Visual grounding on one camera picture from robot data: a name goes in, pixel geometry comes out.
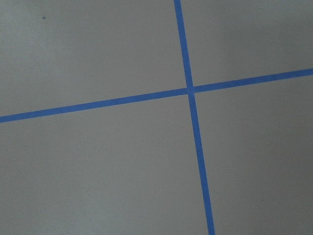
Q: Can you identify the brown paper table mat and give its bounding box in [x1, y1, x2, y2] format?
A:
[0, 0, 313, 235]

